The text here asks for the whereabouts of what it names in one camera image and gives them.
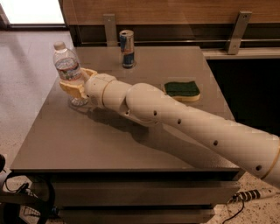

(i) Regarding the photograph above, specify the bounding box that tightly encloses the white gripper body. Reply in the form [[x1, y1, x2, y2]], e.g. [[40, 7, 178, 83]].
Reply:
[[84, 73, 116, 109]]

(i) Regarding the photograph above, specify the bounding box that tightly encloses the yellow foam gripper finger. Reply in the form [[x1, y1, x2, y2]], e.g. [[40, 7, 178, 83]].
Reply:
[[81, 68, 97, 82], [59, 81, 87, 99]]

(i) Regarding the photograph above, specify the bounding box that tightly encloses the clear plastic water bottle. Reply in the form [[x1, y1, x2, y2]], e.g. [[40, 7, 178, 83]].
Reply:
[[53, 41, 88, 107]]

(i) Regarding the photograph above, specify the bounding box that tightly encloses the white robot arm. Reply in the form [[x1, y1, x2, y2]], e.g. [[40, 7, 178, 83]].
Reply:
[[58, 68, 280, 188]]

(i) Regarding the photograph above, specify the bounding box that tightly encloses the blue silver energy drink can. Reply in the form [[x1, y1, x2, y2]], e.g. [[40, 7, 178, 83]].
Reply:
[[119, 30, 135, 68]]

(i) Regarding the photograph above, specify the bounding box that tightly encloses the grey table with drawers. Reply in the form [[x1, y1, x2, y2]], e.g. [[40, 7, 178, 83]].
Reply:
[[10, 45, 258, 224]]

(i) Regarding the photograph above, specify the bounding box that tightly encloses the green yellow sponge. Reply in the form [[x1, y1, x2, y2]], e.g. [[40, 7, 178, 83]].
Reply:
[[164, 80, 200, 102]]

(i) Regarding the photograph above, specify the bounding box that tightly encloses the white power strip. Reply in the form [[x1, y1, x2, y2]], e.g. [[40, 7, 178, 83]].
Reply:
[[228, 188, 277, 204]]

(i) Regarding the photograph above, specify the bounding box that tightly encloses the left metal bracket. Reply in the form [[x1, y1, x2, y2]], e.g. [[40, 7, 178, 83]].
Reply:
[[102, 14, 118, 46]]

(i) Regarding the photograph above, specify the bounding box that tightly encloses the metal bracket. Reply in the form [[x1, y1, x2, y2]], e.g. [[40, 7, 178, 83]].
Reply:
[[225, 10, 252, 55], [102, 14, 118, 46]]

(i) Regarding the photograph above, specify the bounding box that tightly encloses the wooden counter with rail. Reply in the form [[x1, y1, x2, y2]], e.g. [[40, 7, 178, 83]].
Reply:
[[59, 0, 280, 60]]

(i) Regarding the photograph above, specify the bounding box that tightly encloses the right metal bracket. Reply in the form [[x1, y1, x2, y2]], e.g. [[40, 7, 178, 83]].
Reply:
[[225, 10, 252, 55]]

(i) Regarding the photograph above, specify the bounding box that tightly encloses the black cable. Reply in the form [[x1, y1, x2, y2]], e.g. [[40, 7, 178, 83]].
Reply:
[[221, 199, 245, 224]]

